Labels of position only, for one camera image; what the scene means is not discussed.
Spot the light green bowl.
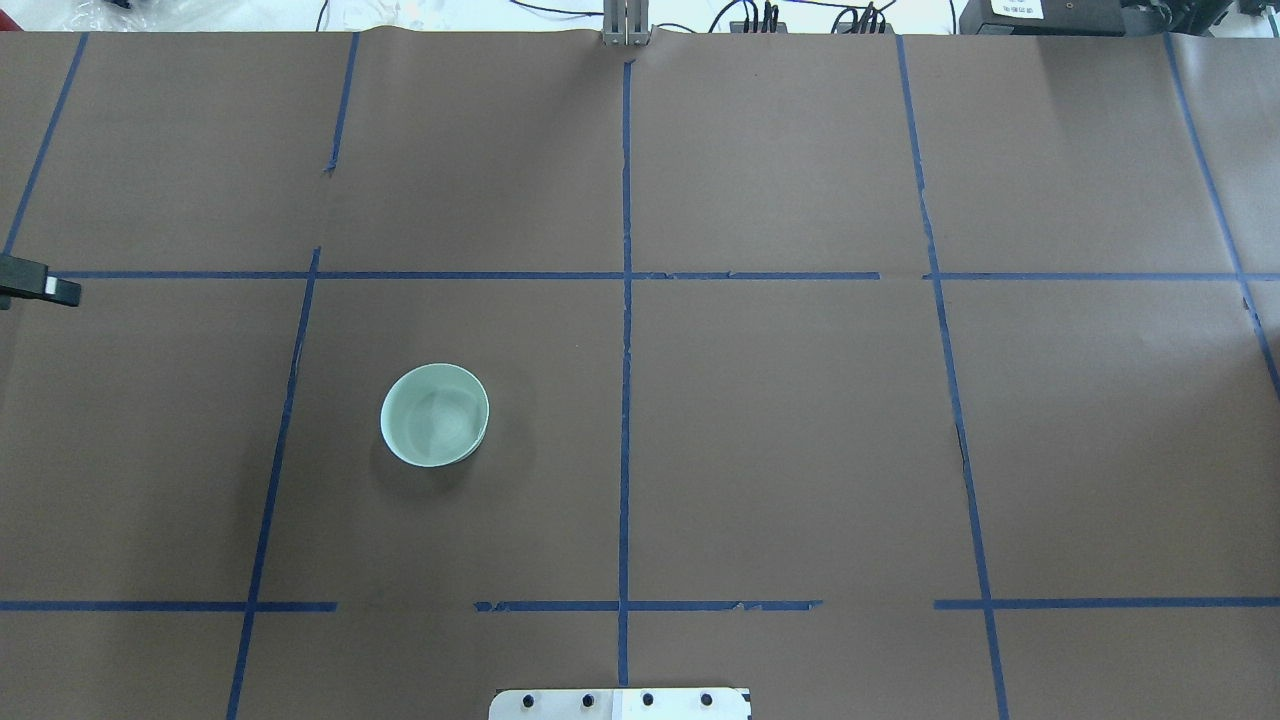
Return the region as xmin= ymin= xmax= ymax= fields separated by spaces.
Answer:
xmin=380 ymin=363 xmax=490 ymax=468

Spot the black box with label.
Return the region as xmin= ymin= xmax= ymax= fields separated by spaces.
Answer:
xmin=957 ymin=1 xmax=1126 ymax=37

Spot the black power strip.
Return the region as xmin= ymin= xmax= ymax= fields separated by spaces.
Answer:
xmin=717 ymin=1 xmax=787 ymax=35

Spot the aluminium frame post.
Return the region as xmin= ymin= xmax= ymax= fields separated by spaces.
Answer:
xmin=602 ymin=0 xmax=652 ymax=47

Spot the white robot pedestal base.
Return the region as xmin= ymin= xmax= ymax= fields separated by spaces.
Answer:
xmin=488 ymin=687 xmax=753 ymax=719

